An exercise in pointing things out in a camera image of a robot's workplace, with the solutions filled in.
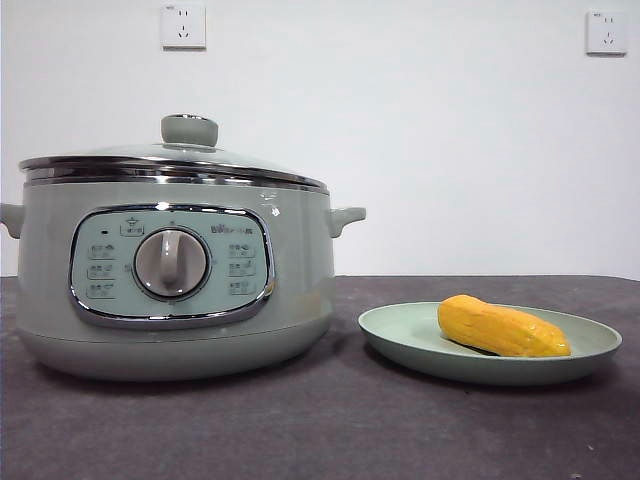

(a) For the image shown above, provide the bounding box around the yellow corn cob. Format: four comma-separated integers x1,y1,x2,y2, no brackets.
437,294,572,359

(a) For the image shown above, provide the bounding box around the pale green round plate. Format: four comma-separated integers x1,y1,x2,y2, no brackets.
357,301,624,386

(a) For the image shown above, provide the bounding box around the glass lid with green knob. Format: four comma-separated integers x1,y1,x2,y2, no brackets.
18,113,331,191

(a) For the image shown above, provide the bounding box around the pale green electric steamer pot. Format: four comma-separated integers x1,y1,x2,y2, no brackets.
0,177,367,384

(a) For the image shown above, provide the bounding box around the white wall socket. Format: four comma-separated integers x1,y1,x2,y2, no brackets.
160,3,207,51
585,10,628,57

